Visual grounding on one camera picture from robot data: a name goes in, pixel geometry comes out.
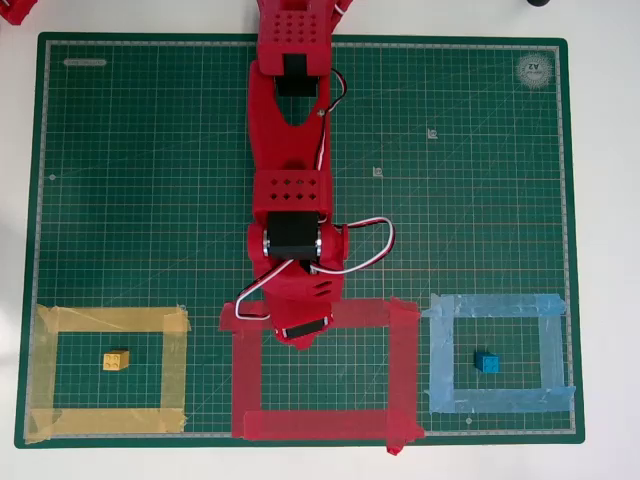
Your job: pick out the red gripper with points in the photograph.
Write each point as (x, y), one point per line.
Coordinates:
(306, 331)

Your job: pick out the red leader arm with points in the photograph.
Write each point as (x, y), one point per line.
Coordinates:
(17, 10)

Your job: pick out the red robot arm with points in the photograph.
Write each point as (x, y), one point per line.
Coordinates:
(290, 145)

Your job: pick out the red tape square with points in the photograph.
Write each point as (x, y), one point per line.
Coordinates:
(325, 425)

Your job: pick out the blue cube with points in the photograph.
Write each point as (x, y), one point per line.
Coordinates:
(487, 362)

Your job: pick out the yellow cube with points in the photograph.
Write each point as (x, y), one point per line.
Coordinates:
(116, 361)

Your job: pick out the yellow tape square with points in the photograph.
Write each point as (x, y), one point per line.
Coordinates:
(110, 317)

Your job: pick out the blue tape square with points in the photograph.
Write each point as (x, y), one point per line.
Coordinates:
(500, 400)

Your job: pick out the green cutting mat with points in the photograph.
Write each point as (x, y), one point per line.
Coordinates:
(150, 200)

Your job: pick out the small black knob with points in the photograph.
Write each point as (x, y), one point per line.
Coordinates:
(537, 3)

